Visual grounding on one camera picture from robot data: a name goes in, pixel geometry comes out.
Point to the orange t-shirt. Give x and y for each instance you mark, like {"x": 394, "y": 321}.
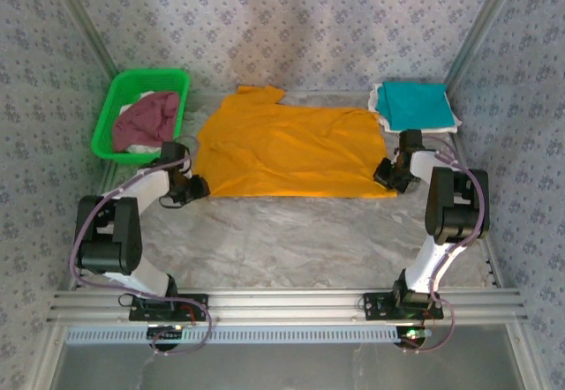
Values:
{"x": 287, "y": 152}

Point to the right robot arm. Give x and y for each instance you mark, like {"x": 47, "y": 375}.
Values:
{"x": 454, "y": 204}

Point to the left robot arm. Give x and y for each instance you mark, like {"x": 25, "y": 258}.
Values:
{"x": 123, "y": 231}

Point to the folded white t-shirt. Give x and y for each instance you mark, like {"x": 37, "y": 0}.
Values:
{"x": 441, "y": 129}

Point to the folded teal t-shirt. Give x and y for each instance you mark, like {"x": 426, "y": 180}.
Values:
{"x": 415, "y": 103}

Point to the maroon t-shirt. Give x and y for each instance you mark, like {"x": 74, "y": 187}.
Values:
{"x": 145, "y": 118}

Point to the green plastic basket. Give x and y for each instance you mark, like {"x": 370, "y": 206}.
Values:
{"x": 103, "y": 140}

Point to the small controller board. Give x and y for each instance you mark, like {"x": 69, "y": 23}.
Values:
{"x": 165, "y": 330}
{"x": 412, "y": 333}

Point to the aluminium corner post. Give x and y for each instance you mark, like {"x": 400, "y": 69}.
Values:
{"x": 481, "y": 24}

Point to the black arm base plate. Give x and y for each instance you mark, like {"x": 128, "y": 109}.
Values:
{"x": 379, "y": 306}
{"x": 150, "y": 308}

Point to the aluminium rail beam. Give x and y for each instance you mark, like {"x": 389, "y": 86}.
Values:
{"x": 287, "y": 306}

